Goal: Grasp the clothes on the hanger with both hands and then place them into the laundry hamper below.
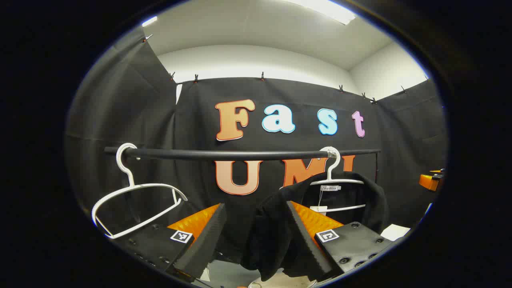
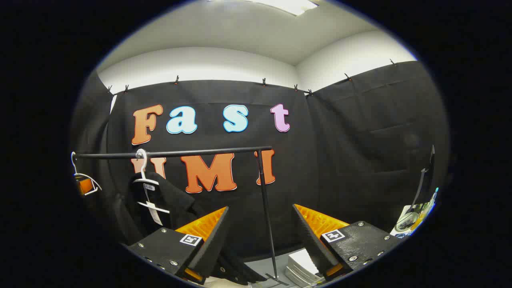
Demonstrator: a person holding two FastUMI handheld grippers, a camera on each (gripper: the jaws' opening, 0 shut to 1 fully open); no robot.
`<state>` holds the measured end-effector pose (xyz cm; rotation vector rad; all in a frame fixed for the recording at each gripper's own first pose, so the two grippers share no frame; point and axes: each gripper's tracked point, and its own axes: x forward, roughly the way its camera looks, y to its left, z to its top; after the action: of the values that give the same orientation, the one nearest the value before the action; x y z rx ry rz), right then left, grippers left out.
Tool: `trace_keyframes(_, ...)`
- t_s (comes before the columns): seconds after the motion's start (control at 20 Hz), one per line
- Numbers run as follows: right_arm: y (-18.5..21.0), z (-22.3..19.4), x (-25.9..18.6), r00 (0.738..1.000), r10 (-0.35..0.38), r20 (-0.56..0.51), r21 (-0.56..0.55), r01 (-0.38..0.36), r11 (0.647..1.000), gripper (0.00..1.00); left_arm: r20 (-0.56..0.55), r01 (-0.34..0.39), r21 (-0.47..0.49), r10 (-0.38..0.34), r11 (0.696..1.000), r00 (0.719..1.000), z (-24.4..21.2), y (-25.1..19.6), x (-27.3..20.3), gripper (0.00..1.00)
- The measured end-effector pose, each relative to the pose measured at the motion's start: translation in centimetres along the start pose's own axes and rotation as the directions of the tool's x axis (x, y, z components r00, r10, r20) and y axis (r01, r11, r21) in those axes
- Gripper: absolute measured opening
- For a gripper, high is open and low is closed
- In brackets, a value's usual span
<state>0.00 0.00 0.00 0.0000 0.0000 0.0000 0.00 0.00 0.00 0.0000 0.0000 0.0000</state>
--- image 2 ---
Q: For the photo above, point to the black backdrop cloth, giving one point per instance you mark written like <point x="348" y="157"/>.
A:
<point x="340" y="160"/>

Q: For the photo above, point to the ceiling light panel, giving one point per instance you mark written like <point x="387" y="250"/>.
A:
<point x="288" y="4"/>

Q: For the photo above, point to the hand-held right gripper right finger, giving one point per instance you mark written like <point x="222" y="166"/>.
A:
<point x="312" y="244"/>

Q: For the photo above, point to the white cabinet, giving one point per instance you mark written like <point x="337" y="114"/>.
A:
<point x="302" y="260"/>

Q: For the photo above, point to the black knit garment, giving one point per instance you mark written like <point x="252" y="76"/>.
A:
<point x="176" y="200"/>

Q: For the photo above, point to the white clothes hanger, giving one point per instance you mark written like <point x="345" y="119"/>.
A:
<point x="74" y="168"/>
<point x="142" y="168"/>

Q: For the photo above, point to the black clothes rack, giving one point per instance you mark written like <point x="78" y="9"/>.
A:
<point x="200" y="152"/>

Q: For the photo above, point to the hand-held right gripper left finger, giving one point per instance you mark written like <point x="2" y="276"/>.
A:
<point x="212" y="244"/>

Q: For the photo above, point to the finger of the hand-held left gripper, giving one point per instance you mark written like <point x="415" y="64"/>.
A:
<point x="85" y="186"/>

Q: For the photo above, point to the row of black backdrop clips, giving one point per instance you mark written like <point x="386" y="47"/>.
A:
<point x="176" y="80"/>

